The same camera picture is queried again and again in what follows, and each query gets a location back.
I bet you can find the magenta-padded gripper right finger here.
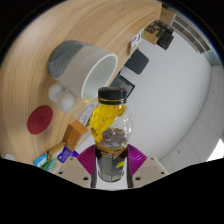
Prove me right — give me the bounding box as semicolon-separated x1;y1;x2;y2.
126;143;170;189

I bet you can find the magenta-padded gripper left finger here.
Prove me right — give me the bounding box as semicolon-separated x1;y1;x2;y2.
54;143;99;189

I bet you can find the clear black-capped drink bottle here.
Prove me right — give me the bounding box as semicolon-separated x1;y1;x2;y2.
89;86;135;183

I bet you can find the purple upright package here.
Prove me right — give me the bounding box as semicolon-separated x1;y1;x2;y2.
56;145;80;164

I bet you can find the small tan packet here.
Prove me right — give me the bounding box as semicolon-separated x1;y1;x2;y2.
46;141;67;162

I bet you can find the small light blue box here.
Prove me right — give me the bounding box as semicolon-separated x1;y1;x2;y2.
32;153;49;168

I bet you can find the round white paper disc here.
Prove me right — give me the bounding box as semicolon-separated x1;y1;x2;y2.
77;101;99;128

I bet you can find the flat round red coaster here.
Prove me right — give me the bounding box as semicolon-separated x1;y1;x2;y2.
26;105;54;136

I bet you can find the white and grey mug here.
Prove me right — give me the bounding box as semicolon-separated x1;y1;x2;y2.
47;39;119;113

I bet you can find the black office chair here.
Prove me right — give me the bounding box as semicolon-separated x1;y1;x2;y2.
123;48;150;76

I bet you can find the white colourful booklet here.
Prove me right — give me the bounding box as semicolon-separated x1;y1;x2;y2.
129;28;146;51

